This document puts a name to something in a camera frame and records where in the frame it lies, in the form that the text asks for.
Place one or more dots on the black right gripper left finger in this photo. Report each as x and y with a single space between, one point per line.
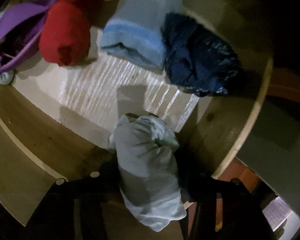
74 209

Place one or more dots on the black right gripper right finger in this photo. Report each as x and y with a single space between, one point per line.
224 210

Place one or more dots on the dark navy underwear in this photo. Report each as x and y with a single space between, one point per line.
197 59

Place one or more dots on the grey underwear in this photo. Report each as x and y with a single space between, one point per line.
144 147

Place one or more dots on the purple underwear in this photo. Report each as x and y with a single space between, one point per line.
20 29

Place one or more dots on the red underwear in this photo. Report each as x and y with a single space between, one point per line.
65 38

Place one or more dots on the light wooden drawer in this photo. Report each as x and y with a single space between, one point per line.
55 122

